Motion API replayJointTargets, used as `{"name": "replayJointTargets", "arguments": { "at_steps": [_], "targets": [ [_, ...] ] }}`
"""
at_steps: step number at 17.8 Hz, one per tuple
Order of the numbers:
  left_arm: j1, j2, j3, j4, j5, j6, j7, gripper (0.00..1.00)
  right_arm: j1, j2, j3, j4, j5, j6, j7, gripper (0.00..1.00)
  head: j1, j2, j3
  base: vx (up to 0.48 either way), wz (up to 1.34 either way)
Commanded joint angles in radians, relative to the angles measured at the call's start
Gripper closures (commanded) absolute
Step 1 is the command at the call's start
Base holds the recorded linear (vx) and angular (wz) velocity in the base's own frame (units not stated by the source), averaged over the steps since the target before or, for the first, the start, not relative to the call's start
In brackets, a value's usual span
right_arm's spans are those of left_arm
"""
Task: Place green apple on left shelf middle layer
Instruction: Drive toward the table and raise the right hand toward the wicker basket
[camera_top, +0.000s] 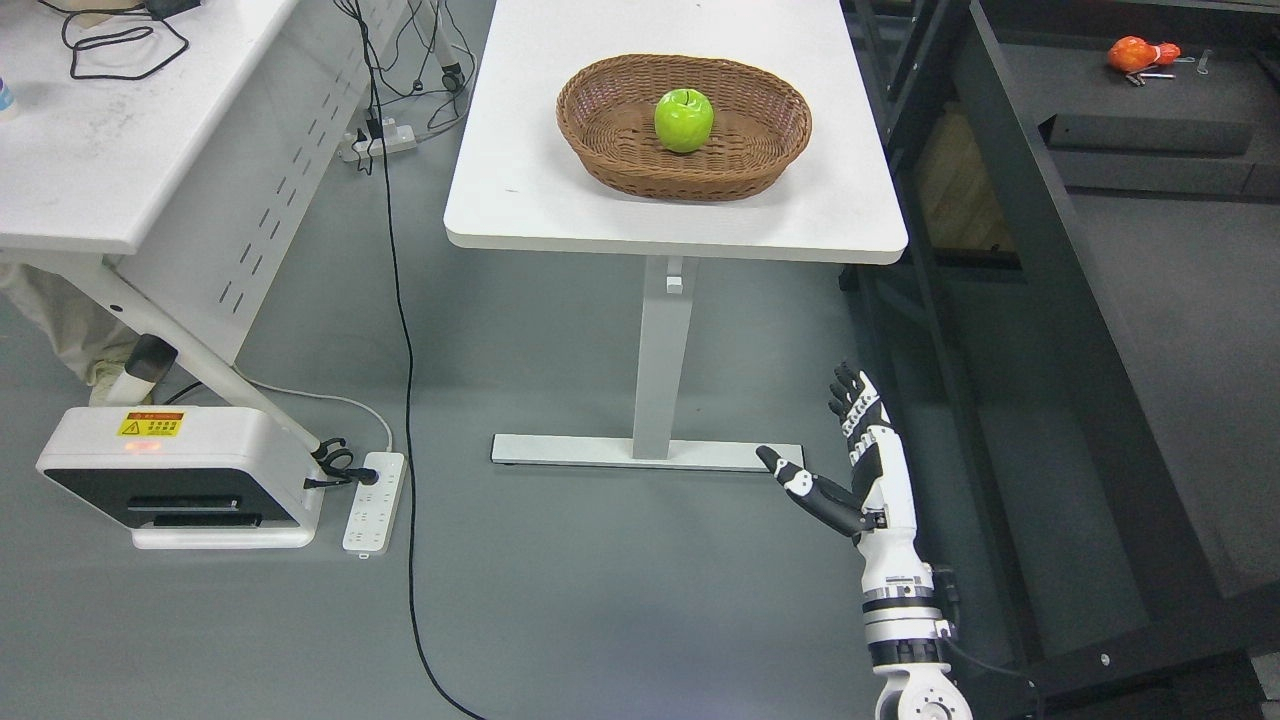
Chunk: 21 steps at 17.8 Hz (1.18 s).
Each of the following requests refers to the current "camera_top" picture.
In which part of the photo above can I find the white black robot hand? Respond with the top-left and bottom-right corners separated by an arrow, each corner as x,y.
755,363 -> 932,592

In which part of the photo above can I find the green apple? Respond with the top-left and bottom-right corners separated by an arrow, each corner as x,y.
654,88 -> 716,154

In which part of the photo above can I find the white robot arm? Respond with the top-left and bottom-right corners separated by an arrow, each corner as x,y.
861,562 -> 973,719

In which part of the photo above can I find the orange toy on shelf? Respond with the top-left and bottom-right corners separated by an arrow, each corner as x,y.
1107,36 -> 1181,74

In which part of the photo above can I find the brown wicker basket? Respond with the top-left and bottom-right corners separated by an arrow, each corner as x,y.
556,54 -> 812,201

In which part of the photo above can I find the white power strip near machine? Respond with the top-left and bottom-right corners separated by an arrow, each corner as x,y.
342,452 -> 407,559

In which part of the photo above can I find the white power strip far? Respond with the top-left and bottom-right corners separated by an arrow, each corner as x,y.
337,118 -> 419,161

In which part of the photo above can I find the white machine with warning label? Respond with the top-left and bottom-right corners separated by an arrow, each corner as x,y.
36,406 -> 323,550

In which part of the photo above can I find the white desk at left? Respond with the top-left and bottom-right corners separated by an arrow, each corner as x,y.
1,1 -> 404,451

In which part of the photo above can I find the black power adapter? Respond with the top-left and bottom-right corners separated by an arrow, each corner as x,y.
143,0 -> 204,20

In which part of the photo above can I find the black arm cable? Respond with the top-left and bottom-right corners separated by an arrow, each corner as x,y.
931,565 -> 1046,720

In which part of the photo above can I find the long black cable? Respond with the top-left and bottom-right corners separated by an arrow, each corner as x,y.
346,0 -> 486,720

